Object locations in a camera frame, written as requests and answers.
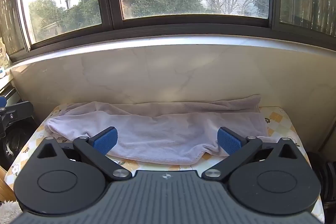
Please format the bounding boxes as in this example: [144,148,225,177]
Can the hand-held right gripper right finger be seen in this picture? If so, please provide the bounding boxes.
[203,126,300,181]

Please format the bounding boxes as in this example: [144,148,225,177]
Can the pale lilac ribbed pants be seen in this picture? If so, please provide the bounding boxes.
[45,94,269,165]

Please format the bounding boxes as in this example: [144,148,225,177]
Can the white laundry countertop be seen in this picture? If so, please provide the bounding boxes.
[0,67,15,94]

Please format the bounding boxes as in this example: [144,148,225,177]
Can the silver washing machine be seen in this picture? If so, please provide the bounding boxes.
[0,88,40,172]

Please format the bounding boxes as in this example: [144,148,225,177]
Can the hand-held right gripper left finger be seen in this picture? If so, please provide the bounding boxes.
[35,126,133,181]

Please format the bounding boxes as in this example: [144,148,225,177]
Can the detergent refill bag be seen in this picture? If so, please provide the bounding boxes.
[0,38,9,68]

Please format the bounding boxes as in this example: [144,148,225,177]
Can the bamboo window blind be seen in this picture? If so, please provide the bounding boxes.
[0,0,28,55]

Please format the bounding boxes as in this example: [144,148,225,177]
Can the floral checked tablecloth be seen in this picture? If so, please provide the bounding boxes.
[5,103,325,224]

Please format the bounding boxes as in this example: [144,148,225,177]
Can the stone window sill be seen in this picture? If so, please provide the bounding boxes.
[9,34,336,69]

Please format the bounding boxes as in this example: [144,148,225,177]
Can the dark ribbed object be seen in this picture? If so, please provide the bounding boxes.
[306,152,336,210]

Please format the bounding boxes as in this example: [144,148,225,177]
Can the white fluffy cloth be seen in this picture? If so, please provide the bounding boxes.
[0,200,23,224]

